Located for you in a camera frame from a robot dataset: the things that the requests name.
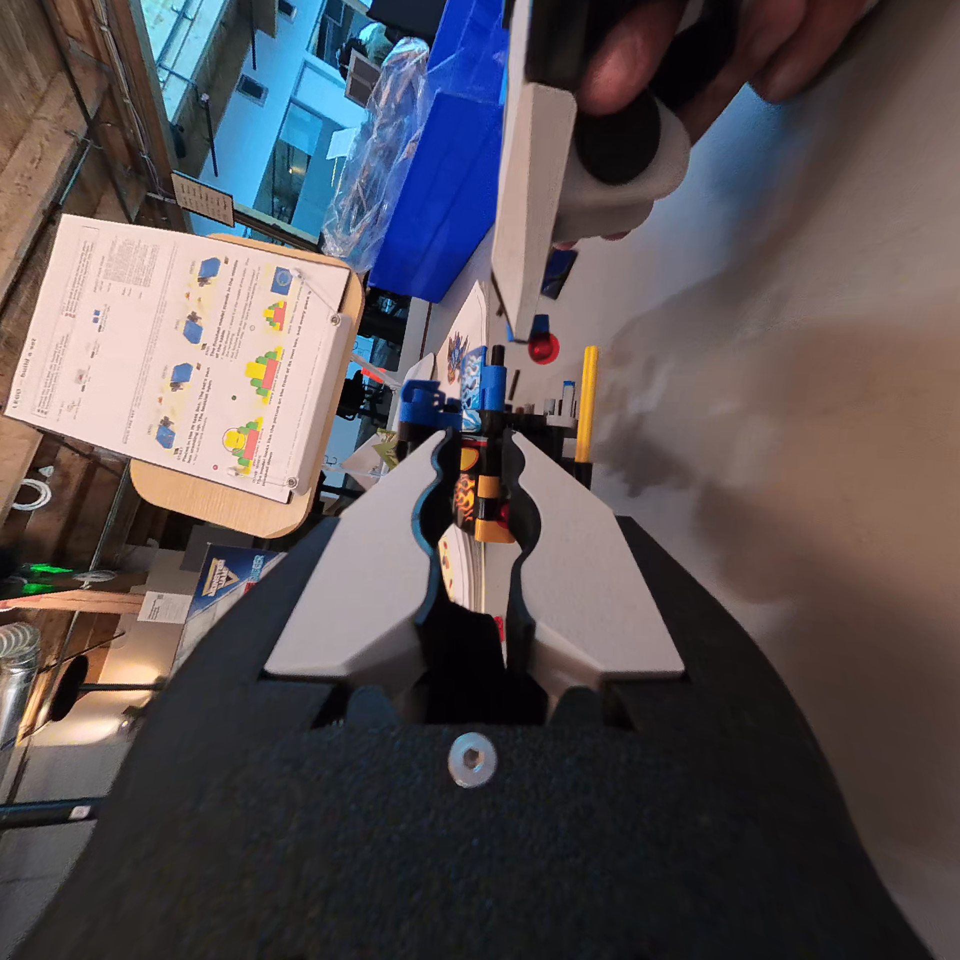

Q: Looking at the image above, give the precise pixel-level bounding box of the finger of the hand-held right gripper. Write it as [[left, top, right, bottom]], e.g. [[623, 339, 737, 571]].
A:
[[489, 81, 580, 340]]

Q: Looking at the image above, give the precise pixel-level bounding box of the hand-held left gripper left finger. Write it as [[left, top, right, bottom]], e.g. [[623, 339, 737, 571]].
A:
[[264, 429, 462, 723]]

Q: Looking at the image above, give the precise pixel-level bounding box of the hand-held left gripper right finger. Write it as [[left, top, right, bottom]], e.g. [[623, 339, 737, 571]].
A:
[[499, 429, 687, 720]]

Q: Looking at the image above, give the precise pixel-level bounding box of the flame-patterned lego car body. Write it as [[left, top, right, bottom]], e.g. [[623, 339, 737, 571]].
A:
[[396, 341, 601, 545]]

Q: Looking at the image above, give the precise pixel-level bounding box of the lego instruction booklet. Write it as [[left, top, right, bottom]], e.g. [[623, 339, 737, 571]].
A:
[[408, 281, 492, 612]]

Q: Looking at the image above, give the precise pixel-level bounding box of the printed lego set box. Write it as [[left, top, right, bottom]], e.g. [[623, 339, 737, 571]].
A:
[[174, 541, 290, 669]]

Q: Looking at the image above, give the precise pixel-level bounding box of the person's right hand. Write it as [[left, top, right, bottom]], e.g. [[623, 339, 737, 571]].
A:
[[576, 0, 888, 144]]

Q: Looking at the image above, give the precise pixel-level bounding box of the small dark blue tile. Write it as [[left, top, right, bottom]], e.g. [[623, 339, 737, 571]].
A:
[[541, 247, 580, 301]]

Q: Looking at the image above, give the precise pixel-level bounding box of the blue plastic bin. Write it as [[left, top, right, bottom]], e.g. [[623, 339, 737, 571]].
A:
[[367, 0, 513, 303]]

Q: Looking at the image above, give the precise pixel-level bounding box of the light wooden display board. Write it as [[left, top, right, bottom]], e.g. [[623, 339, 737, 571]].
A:
[[129, 232, 367, 541]]

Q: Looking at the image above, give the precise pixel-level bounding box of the clear plastic bag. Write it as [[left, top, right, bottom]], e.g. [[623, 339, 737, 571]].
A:
[[321, 36, 435, 275]]

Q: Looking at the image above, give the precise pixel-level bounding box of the white paper label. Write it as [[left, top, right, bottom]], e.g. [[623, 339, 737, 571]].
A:
[[137, 591, 195, 625]]

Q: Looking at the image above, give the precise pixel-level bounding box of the wooden shelf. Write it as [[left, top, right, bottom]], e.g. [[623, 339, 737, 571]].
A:
[[0, 588, 147, 615]]

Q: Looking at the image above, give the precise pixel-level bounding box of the white printed instruction sheet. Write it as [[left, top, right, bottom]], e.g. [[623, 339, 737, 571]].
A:
[[3, 213, 354, 505]]

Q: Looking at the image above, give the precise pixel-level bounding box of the small hanging sign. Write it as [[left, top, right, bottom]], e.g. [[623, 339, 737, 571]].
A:
[[171, 171, 235, 226]]

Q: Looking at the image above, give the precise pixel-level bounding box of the black pole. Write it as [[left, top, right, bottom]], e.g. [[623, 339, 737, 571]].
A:
[[0, 797, 102, 830]]

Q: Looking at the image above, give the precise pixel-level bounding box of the silver metal duct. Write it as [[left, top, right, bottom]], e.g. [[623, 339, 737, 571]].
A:
[[0, 621, 42, 751]]

